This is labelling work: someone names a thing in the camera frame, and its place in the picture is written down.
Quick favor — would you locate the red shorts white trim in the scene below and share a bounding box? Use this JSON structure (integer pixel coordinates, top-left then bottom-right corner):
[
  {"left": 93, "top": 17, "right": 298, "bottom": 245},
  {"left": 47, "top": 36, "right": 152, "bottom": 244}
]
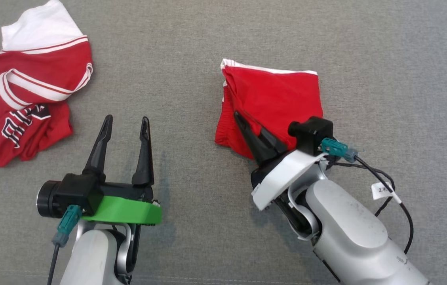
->
[{"left": 215, "top": 59, "right": 323, "bottom": 160}]

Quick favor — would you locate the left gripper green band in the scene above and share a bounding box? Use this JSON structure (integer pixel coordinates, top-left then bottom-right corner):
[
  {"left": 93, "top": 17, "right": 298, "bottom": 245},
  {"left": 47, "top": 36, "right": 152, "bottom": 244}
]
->
[{"left": 36, "top": 114, "right": 163, "bottom": 226}]

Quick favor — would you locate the right black cable teal connector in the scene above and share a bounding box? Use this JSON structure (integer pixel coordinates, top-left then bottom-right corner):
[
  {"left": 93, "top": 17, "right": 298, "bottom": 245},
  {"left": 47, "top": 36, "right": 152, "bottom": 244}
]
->
[{"left": 320, "top": 137, "right": 414, "bottom": 255}]

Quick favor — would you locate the red white Bulls jersey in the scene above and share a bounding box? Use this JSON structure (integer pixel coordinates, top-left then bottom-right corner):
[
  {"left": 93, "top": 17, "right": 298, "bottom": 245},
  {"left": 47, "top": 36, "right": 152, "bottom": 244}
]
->
[{"left": 0, "top": 0, "right": 93, "bottom": 167}]

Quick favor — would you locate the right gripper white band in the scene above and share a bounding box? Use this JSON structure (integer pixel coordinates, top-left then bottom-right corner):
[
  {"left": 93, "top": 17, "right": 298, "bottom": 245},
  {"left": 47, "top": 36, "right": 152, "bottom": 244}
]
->
[{"left": 234, "top": 111, "right": 329, "bottom": 211}]

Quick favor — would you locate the white cable label tag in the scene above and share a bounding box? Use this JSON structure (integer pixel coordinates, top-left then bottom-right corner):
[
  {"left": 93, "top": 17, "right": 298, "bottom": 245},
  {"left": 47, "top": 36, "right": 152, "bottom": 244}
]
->
[{"left": 371, "top": 181, "right": 402, "bottom": 205}]

